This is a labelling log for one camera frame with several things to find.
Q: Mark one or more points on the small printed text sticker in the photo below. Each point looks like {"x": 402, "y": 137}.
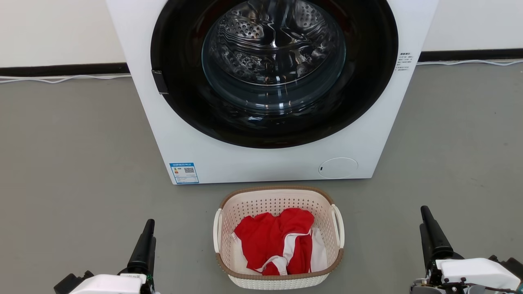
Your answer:
{"x": 404, "y": 61}

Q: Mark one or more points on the white front-load washing machine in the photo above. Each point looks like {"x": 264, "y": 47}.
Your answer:
{"x": 245, "y": 163}

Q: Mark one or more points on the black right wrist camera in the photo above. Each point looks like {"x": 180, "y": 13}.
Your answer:
{"x": 510, "y": 264}

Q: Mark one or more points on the round white filter cover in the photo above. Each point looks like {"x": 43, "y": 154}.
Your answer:
{"x": 338, "y": 168}

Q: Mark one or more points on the blue energy label sticker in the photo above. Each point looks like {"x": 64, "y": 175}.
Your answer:
{"x": 184, "y": 173}

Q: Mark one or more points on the round black glass washer door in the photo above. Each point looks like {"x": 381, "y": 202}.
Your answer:
{"x": 171, "y": 61}

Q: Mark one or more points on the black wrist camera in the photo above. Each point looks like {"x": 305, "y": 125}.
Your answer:
{"x": 510, "y": 264}
{"x": 67, "y": 284}

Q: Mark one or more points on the cream perforated laundry basket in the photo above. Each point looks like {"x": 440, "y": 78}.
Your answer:
{"x": 245, "y": 204}

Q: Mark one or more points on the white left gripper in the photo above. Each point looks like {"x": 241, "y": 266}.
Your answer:
{"x": 110, "y": 285}

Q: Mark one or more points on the steel washer drum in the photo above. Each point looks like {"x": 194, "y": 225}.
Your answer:
{"x": 245, "y": 28}

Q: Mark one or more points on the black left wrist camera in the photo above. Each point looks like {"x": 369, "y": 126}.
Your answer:
{"x": 67, "y": 284}

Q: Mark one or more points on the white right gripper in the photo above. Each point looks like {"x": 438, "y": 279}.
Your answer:
{"x": 474, "y": 271}

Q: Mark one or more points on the red and white garment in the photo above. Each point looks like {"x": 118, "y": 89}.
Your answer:
{"x": 265, "y": 241}

